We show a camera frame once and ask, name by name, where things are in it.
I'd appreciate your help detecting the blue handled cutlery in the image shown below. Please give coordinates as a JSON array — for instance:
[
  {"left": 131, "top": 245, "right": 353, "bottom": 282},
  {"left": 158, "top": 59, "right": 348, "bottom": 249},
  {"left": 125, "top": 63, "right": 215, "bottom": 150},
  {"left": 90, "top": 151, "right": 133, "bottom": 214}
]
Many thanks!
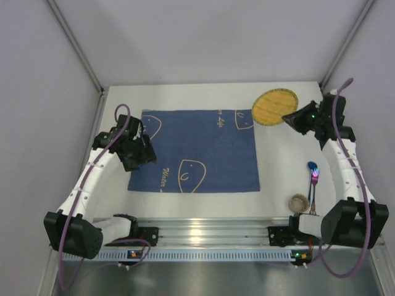
[{"left": 307, "top": 161, "right": 318, "bottom": 202}]

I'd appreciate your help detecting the yellow woven round coaster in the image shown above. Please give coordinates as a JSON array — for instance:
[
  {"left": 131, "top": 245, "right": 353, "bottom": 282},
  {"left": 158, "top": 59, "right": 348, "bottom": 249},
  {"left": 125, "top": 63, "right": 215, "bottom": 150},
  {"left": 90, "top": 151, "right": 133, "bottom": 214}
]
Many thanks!
[{"left": 251, "top": 88, "right": 299, "bottom": 126}]

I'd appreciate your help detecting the iridescent purple fork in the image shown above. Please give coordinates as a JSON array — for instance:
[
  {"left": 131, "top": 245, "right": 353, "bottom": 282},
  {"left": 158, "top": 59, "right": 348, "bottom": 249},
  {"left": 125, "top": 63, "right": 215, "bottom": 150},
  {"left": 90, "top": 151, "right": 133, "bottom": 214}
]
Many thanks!
[{"left": 310, "top": 168, "right": 320, "bottom": 215}]

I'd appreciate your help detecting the blue placemat cloth gold pattern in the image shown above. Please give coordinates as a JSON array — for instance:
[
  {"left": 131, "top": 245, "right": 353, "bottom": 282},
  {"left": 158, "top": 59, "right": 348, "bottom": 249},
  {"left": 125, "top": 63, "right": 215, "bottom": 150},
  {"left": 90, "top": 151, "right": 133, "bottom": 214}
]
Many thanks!
[{"left": 128, "top": 109, "right": 260, "bottom": 194}]

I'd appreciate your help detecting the small beige round cup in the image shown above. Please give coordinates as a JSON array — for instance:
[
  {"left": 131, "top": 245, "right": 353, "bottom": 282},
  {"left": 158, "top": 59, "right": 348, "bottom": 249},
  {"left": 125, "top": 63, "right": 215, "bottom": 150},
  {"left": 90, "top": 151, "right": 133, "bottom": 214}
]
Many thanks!
[{"left": 288, "top": 194, "right": 310, "bottom": 213}]

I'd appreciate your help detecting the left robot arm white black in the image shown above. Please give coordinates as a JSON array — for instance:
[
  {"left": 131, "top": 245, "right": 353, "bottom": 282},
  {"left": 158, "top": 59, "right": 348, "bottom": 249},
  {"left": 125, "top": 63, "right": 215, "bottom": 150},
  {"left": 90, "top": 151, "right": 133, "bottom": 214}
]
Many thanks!
[{"left": 44, "top": 115, "right": 157, "bottom": 259}]

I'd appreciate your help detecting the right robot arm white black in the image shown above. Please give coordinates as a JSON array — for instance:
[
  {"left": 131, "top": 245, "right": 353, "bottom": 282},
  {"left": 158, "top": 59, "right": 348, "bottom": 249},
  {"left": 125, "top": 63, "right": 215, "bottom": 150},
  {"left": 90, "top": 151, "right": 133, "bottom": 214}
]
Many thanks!
[{"left": 283, "top": 93, "right": 389, "bottom": 249}]

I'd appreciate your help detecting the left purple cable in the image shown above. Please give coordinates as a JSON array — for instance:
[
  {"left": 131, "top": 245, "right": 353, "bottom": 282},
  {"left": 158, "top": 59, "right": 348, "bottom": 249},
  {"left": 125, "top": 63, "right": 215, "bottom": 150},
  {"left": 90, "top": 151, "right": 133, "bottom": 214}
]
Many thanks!
[{"left": 58, "top": 103, "right": 152, "bottom": 291}]

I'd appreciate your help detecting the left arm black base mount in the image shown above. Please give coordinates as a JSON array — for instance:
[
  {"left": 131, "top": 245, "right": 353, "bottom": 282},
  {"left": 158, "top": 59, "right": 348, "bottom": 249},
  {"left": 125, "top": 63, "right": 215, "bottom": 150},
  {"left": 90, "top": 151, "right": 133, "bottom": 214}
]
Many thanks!
[{"left": 136, "top": 226, "right": 159, "bottom": 247}]

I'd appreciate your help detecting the aluminium rail base frame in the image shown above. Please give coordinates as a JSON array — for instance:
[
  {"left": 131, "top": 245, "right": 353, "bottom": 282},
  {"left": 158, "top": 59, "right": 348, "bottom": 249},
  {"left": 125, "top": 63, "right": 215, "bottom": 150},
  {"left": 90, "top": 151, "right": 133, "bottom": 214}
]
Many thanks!
[{"left": 49, "top": 217, "right": 385, "bottom": 247}]

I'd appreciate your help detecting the white perforated cable duct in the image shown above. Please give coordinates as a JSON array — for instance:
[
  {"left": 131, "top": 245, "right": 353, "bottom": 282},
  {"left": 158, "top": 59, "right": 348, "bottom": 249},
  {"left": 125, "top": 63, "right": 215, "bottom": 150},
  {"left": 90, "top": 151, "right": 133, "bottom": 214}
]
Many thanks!
[{"left": 98, "top": 249, "right": 312, "bottom": 263}]

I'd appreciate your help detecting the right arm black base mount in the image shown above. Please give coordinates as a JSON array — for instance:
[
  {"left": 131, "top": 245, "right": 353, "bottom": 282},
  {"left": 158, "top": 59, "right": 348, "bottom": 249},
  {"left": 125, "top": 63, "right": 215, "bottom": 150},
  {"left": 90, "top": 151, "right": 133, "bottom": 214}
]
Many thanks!
[{"left": 268, "top": 226, "right": 319, "bottom": 247}]

